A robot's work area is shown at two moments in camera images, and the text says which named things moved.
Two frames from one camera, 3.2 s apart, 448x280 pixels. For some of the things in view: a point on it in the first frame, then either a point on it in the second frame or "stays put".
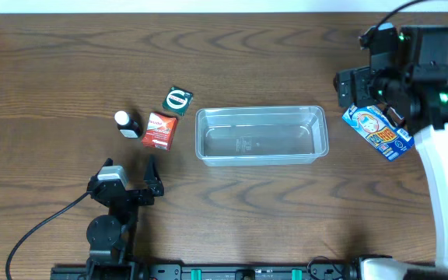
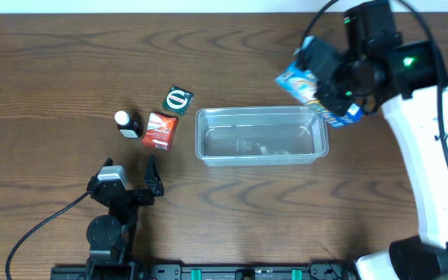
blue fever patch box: (370, 123) → (303, 85)
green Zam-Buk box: (177, 100) stays put
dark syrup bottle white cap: (129, 124) stays put
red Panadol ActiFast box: (159, 131) stays put
